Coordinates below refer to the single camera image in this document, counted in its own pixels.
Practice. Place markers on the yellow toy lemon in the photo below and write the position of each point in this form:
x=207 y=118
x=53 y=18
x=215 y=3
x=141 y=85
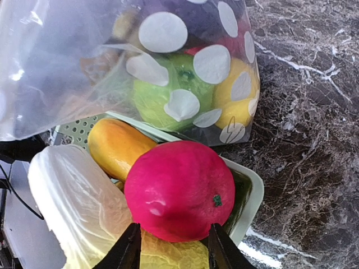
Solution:
x=237 y=96

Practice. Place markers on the dark purple toy eggplant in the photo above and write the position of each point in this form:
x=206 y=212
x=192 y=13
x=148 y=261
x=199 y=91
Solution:
x=202 y=20

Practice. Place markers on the clear dotted zip top bag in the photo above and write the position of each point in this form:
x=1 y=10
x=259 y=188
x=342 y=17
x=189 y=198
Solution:
x=67 y=60

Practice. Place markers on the orange yellow toy mango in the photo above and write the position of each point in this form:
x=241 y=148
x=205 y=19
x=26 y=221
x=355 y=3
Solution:
x=116 y=145

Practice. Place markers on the red toy bell pepper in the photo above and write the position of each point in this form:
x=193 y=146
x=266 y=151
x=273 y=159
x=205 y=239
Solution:
x=236 y=46

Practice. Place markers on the green toy apple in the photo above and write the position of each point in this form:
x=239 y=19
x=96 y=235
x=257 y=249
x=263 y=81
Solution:
x=173 y=107

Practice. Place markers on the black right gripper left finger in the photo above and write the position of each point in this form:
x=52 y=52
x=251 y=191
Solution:
x=125 y=254

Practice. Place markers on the toy napa cabbage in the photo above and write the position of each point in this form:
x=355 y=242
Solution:
x=82 y=207

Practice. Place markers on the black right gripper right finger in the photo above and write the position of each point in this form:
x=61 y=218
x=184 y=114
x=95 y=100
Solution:
x=223 y=253

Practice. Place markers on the red toy pomegranate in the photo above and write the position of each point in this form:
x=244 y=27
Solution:
x=177 y=190

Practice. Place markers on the pale green plastic basket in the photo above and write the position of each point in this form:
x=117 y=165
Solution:
x=249 y=186

